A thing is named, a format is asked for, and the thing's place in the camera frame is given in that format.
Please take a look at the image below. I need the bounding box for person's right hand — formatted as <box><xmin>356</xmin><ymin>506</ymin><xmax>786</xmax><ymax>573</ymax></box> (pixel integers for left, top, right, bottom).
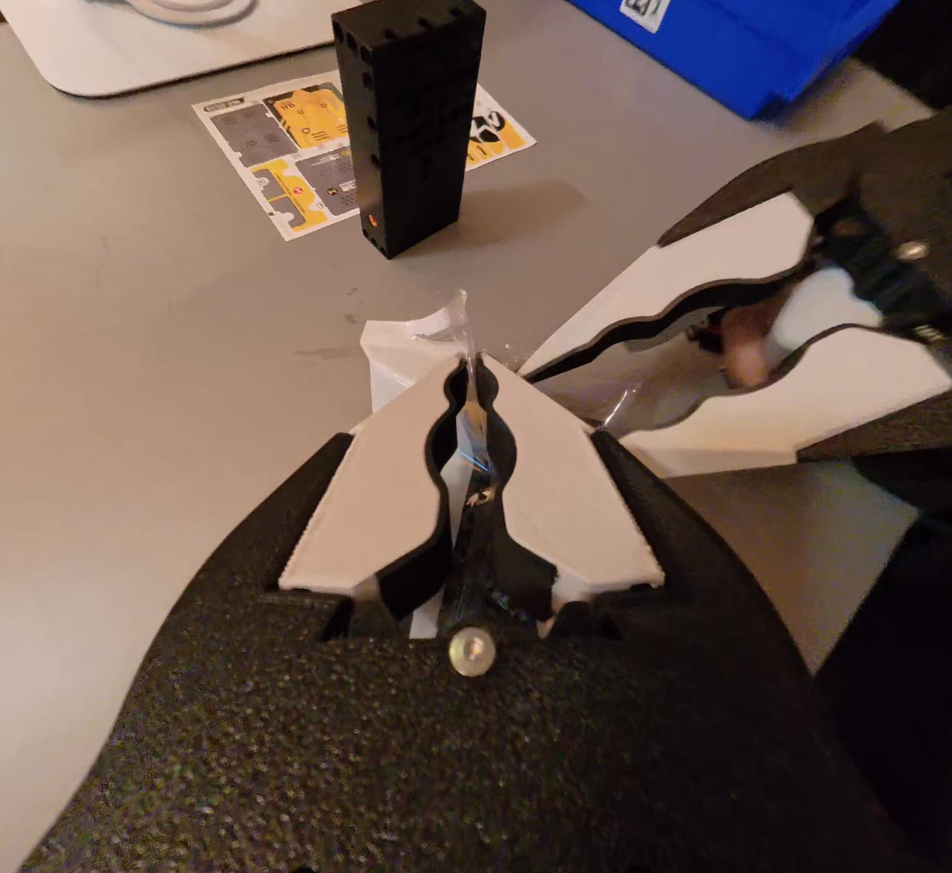
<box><xmin>715</xmin><ymin>304</ymin><xmax>779</xmax><ymax>389</ymax></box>

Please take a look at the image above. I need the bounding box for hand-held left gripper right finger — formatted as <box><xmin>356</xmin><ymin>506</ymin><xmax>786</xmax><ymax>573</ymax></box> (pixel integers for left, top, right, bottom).
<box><xmin>476</xmin><ymin>352</ymin><xmax>666</xmax><ymax>624</ymax></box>

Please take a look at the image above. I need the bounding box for white book stand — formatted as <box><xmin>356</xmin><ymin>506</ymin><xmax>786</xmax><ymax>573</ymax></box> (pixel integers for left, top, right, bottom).
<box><xmin>0</xmin><ymin>0</ymin><xmax>361</xmax><ymax>99</ymax></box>

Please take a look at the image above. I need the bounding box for small clear parts bag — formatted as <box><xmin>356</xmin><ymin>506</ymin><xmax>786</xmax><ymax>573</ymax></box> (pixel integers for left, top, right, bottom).
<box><xmin>359</xmin><ymin>287</ymin><xmax>648</xmax><ymax>639</ymax></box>

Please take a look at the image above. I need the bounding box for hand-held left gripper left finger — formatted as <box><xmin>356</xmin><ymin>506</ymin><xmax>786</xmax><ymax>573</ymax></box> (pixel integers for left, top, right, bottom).
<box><xmin>279</xmin><ymin>356</ymin><xmax>471</xmax><ymax>621</ymax></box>

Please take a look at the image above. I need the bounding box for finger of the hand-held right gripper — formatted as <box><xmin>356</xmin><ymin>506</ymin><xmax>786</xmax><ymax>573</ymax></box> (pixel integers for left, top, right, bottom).
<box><xmin>519</xmin><ymin>192</ymin><xmax>817</xmax><ymax>380</ymax></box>
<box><xmin>619</xmin><ymin>324</ymin><xmax>952</xmax><ymax>480</ymax></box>

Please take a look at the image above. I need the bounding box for blue plastic bin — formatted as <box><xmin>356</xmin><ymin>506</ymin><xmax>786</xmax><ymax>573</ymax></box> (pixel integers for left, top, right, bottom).
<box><xmin>524</xmin><ymin>0</ymin><xmax>952</xmax><ymax>121</ymax></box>

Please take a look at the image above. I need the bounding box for black perforated block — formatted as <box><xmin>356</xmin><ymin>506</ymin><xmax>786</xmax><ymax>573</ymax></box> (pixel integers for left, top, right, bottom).
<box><xmin>331</xmin><ymin>0</ymin><xmax>488</xmax><ymax>260</ymax></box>

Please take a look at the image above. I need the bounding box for yellow sticker sheet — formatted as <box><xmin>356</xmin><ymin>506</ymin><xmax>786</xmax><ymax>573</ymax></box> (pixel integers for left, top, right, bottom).
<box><xmin>192</xmin><ymin>73</ymin><xmax>538</xmax><ymax>243</ymax></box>

